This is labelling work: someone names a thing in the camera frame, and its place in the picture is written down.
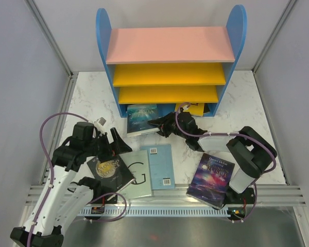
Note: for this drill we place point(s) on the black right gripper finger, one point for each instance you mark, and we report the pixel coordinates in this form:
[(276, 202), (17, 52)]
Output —
[(159, 122), (161, 134)]

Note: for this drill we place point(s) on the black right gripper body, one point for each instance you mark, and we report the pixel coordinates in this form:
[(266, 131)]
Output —
[(172, 127)]

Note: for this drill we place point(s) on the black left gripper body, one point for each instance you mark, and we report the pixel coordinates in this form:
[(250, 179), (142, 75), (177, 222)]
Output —
[(99, 145)]

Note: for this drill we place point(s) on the yellow Little Prince book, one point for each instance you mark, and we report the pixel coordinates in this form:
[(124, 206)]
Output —
[(195, 109)]

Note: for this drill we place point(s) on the dark green Alice Wonderland book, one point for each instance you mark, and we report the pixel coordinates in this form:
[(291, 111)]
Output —
[(206, 109)]

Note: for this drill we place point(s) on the pale grey Gatsby book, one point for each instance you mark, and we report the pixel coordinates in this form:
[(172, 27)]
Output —
[(138, 164)]

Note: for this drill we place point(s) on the light blue thin book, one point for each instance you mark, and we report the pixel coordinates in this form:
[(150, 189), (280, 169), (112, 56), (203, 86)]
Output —
[(161, 166)]

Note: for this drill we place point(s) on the teal ocean cover book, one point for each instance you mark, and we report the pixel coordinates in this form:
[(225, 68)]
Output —
[(138, 116)]

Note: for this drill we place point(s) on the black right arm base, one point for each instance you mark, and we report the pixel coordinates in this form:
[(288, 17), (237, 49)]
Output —
[(244, 198)]

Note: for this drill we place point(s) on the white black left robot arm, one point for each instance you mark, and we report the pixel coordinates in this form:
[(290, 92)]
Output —
[(50, 218)]

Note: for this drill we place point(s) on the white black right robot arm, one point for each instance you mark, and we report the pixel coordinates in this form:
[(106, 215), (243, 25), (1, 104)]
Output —
[(252, 153)]

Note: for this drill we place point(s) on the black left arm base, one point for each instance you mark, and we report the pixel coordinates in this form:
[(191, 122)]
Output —
[(105, 198)]

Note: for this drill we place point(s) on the black Moon and Sixpence book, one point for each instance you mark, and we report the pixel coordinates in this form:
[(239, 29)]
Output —
[(113, 174)]

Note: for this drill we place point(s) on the blue pink yellow shelf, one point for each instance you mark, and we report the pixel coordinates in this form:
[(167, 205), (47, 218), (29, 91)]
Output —
[(170, 65)]

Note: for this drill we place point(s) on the purple Robinson Crusoe book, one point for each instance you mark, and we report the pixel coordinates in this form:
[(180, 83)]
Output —
[(210, 181)]

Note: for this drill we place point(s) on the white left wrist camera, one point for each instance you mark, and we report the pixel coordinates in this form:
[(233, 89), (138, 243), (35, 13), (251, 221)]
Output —
[(99, 124)]

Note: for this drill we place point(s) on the light blue slotted cable duct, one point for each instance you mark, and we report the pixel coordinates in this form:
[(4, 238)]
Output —
[(142, 211)]

